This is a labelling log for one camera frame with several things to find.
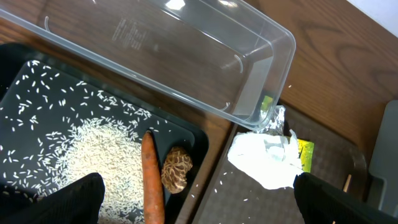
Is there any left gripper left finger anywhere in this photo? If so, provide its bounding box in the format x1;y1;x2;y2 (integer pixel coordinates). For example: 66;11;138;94
1;172;105;224

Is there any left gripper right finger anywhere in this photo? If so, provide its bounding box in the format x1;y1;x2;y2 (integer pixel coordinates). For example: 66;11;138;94
294;172;397;224

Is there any wooden chopstick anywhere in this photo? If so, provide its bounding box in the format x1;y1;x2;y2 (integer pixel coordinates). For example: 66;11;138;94
343;174;352;192

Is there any yellow green snack packet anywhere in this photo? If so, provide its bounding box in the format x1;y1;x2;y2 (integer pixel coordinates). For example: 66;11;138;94
298;139;315;172

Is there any white napkin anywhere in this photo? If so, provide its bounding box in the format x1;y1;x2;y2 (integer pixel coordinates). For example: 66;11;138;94
228;130;303;190

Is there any orange carrot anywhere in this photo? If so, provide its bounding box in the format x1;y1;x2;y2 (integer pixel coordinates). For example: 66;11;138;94
141;130;165;224

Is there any cooked white rice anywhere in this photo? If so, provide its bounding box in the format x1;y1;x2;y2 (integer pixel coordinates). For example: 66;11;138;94
0;60;172;224

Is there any foil wrapper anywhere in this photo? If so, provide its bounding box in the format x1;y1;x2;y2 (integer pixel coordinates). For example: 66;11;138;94
257;105;285;136

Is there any brown mushroom food scrap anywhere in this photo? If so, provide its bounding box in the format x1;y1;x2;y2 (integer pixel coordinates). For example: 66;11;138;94
161;146;193;194

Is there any brown serving tray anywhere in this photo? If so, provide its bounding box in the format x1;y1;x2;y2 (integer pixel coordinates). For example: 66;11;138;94
193;107;368;224

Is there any black plastic tray bin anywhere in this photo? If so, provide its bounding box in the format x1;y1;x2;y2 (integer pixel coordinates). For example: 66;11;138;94
1;43;208;209

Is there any clear plastic bin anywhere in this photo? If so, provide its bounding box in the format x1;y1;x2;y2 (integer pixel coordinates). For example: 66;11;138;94
1;0;296;130

